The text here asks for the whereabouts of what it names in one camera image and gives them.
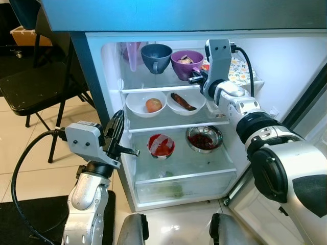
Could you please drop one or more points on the silver robot leg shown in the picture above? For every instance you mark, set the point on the silver robot leg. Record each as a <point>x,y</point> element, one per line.
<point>132,232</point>
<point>232,232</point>

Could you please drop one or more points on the white round bowl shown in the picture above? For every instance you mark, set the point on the white round bowl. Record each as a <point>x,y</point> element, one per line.
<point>137,104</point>

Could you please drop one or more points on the grey blue mug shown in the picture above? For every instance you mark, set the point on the grey blue mug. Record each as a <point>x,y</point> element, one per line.
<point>156,57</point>

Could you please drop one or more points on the silver robot left leg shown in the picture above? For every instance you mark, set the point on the silver robot left leg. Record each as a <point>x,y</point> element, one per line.
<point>132,232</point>

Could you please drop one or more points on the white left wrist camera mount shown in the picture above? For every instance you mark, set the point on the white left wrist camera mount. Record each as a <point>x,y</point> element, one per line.
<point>87,140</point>

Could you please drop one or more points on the grey fridge lower door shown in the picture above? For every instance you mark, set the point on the grey fridge lower door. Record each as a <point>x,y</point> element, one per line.
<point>317,109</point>

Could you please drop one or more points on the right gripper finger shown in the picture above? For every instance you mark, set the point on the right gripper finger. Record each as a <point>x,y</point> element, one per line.
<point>195,79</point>

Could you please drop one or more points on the grey steel fridge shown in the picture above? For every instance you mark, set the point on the grey steel fridge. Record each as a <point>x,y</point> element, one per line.
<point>179,15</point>

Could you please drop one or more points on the beige food lump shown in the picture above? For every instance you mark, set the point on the beige food lump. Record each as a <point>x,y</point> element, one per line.
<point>185,59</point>

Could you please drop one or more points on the clear crisper drawer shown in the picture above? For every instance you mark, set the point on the clear crisper drawer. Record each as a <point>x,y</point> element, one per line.
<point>204,186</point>

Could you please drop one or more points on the steel bowl red berries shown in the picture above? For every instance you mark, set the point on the steel bowl red berries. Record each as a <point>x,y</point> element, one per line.
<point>204,139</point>

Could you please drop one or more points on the red film-wrapped bowl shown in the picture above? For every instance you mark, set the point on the red film-wrapped bowl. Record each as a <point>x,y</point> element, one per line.
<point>161,145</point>

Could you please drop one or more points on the floral printed plate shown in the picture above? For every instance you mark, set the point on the floral printed plate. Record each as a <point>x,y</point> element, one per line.
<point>240,69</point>

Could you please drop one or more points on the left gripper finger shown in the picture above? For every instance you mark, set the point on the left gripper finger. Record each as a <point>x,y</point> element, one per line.
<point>129,151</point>
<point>117,128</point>

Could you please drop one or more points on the silver robot right leg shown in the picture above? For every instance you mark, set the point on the silver robot right leg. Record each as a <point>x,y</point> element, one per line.
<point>232,232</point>

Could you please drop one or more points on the taped cardboard box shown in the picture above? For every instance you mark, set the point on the taped cardboard box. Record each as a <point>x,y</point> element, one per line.
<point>23,34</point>

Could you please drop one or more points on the translucent purple cup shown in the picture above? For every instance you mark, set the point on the translucent purple cup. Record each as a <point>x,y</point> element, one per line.
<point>132,53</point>

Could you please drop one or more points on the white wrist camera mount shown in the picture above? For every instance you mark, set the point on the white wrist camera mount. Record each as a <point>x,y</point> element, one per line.
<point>87,140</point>
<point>219,58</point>

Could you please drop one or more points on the green vegetables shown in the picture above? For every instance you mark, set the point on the green vegetables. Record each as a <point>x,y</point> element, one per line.
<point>171,190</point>

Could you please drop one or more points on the brown sausage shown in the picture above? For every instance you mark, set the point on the brown sausage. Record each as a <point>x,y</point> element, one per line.
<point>183,101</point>

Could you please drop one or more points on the red apple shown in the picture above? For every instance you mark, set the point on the red apple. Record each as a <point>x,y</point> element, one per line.
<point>153,105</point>

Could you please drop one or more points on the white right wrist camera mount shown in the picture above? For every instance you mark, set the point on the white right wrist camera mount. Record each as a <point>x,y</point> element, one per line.
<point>219,58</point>

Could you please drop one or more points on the black folding chair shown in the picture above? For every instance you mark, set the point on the black folding chair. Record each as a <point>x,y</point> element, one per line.
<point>30,87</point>

